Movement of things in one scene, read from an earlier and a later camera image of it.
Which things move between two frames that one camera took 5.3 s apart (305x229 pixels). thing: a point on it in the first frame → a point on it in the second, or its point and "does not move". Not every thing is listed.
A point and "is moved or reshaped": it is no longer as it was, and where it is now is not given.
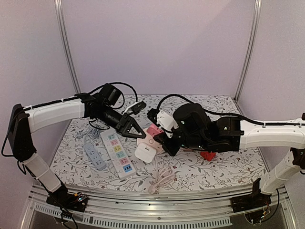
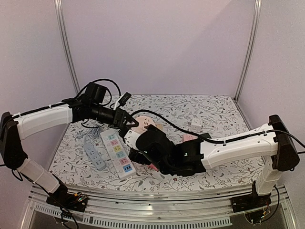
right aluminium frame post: x=257 y=16 does not move
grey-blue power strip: x=97 y=161 does not move
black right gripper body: x=167 y=144 → x=135 y=155
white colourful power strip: x=117 y=155 does not move
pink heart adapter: x=154 y=130 is moved or reshaped
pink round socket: x=149 y=139 is moved or reshaped
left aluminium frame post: x=63 y=29 does not move
